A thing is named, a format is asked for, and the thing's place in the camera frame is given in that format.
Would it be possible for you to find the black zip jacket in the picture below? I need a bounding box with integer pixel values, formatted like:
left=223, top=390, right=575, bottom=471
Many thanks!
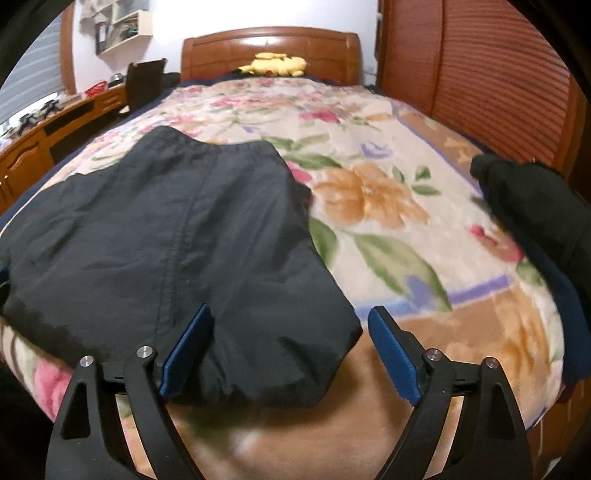
left=0, top=126, right=363, bottom=409

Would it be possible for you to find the yellow plush toy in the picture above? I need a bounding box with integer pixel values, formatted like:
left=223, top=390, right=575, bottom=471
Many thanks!
left=238, top=52, right=308, bottom=78

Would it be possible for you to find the grey window blind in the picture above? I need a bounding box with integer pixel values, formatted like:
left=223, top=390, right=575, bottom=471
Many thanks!
left=0, top=28, right=65, bottom=134

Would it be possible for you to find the wooden desk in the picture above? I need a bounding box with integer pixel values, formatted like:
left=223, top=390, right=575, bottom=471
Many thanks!
left=0, top=82, right=130, bottom=206

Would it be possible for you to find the dark desk chair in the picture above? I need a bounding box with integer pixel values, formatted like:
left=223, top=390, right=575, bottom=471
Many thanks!
left=126, top=59, right=181, bottom=114

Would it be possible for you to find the black desk gadget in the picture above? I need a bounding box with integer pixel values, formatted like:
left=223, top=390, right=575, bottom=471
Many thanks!
left=17, top=99, right=63, bottom=131

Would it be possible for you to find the wooden bed headboard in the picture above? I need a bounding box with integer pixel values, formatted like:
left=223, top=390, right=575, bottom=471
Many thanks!
left=181, top=27, right=361, bottom=86

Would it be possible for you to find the wooden slatted wardrobe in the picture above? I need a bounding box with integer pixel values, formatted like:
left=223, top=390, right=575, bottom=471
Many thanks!
left=376, top=0, right=587, bottom=185

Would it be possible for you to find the black cloth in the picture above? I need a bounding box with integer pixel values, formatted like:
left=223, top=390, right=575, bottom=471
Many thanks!
left=470, top=154, right=591, bottom=282

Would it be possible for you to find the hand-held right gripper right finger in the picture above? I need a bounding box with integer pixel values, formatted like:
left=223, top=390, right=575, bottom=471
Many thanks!
left=368, top=305, right=532, bottom=480

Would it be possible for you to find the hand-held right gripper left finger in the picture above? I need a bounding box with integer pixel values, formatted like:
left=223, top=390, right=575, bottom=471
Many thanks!
left=45, top=303, right=214, bottom=480

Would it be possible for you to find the white wall shelf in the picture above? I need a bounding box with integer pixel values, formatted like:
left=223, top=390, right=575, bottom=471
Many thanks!
left=79, top=0, right=154, bottom=57

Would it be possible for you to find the floral blanket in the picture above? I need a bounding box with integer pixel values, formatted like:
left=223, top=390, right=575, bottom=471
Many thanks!
left=0, top=76, right=566, bottom=480

